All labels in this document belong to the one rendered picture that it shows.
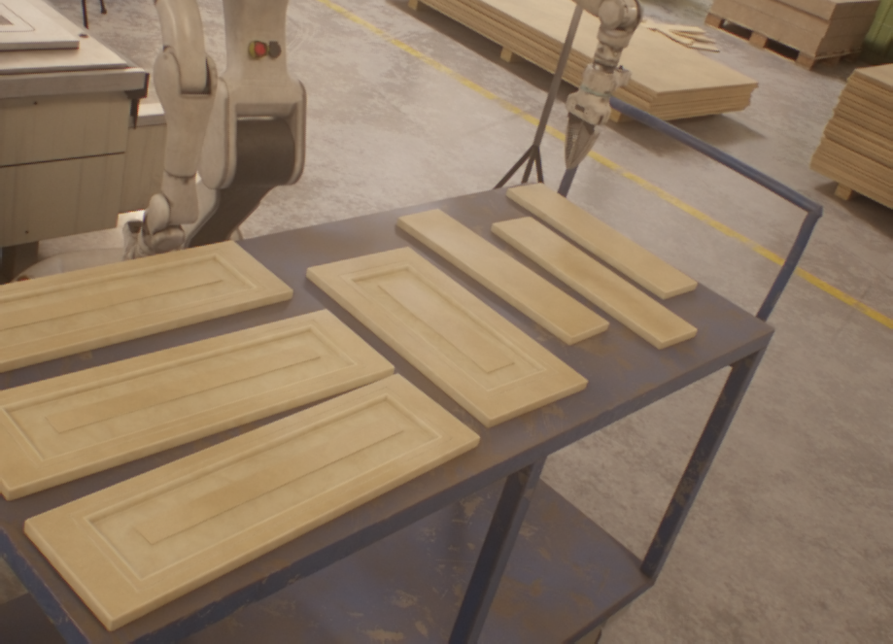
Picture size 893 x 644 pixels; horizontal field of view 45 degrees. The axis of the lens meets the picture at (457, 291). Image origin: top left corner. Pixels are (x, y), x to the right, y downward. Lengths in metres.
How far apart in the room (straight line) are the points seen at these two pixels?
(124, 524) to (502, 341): 0.82
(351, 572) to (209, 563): 1.14
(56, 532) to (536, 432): 0.77
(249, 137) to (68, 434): 0.97
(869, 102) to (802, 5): 3.31
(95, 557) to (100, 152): 2.28
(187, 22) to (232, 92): 0.24
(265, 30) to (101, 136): 1.27
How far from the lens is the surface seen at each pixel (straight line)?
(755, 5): 10.20
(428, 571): 2.56
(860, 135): 6.86
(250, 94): 2.31
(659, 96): 6.66
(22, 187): 3.45
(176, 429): 1.57
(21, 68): 3.26
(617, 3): 2.38
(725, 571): 3.42
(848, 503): 4.01
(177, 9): 2.11
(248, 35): 2.31
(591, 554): 2.77
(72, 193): 3.54
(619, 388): 1.98
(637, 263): 2.42
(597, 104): 2.44
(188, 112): 2.08
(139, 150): 3.62
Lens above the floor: 2.04
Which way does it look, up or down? 28 degrees down
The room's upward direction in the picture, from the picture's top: 17 degrees clockwise
